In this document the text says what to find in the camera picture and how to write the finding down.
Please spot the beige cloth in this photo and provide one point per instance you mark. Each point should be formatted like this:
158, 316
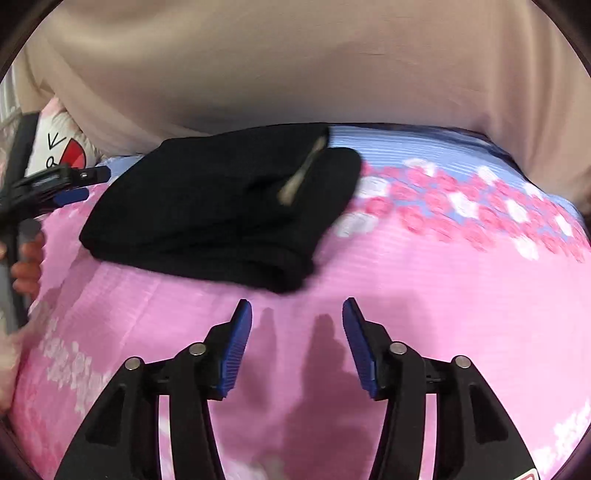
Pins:
300, 64

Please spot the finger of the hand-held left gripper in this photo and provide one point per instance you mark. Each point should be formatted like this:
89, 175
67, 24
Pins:
74, 175
69, 197

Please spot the person's left forearm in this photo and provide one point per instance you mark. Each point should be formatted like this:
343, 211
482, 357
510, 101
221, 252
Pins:
5, 369

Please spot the person's left hand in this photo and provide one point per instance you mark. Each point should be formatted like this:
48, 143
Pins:
30, 267

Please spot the white cartoon face pillow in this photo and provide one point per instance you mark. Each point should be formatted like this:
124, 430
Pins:
55, 143

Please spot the black pants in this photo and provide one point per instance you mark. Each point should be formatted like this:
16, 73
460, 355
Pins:
194, 207

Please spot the pink blue floral blanket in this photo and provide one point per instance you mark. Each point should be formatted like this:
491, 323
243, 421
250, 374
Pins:
415, 300

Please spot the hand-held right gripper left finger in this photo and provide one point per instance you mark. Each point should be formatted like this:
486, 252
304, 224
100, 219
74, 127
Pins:
233, 355

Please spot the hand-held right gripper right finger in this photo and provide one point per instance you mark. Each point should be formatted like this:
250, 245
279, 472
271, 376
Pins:
360, 355

